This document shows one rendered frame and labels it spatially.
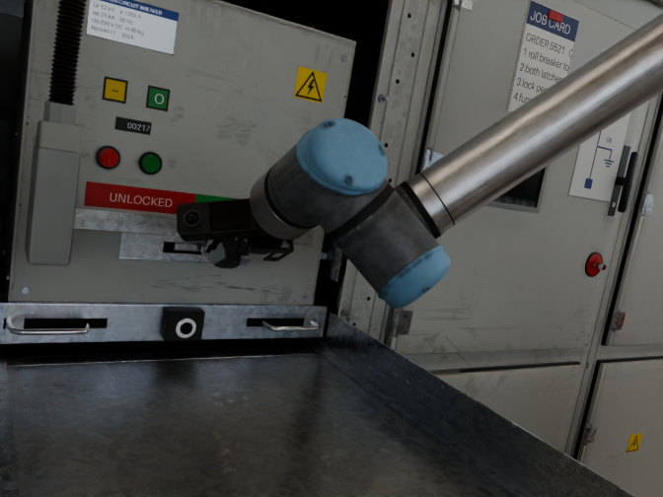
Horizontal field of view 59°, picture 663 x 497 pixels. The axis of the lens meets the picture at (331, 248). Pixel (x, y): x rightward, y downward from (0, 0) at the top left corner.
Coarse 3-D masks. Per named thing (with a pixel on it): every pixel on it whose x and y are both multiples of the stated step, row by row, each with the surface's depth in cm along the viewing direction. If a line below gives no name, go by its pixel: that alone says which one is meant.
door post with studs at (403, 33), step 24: (408, 0) 98; (408, 24) 99; (384, 48) 98; (408, 48) 100; (384, 72) 99; (408, 72) 101; (384, 96) 99; (408, 96) 103; (384, 120) 101; (384, 144) 102; (360, 288) 106; (336, 312) 110; (360, 312) 107
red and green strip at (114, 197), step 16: (96, 192) 84; (112, 192) 85; (128, 192) 86; (144, 192) 87; (160, 192) 88; (176, 192) 90; (128, 208) 86; (144, 208) 88; (160, 208) 89; (176, 208) 90
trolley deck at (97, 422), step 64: (64, 384) 76; (128, 384) 79; (192, 384) 83; (256, 384) 86; (320, 384) 91; (64, 448) 62; (128, 448) 64; (192, 448) 66; (256, 448) 68; (320, 448) 71; (384, 448) 73
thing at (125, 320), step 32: (0, 320) 80; (32, 320) 82; (64, 320) 84; (96, 320) 87; (128, 320) 89; (160, 320) 91; (224, 320) 97; (256, 320) 100; (288, 320) 104; (320, 320) 107
